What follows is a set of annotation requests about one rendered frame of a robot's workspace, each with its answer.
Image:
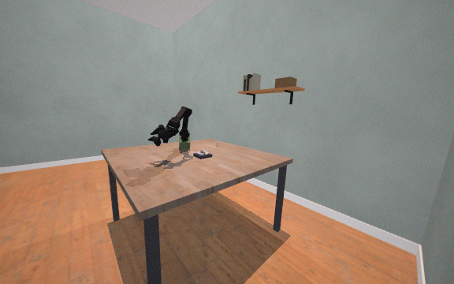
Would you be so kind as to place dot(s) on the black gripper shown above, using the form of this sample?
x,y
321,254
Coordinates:
x,y
158,131

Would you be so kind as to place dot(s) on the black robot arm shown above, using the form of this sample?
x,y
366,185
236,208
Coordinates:
x,y
175,123

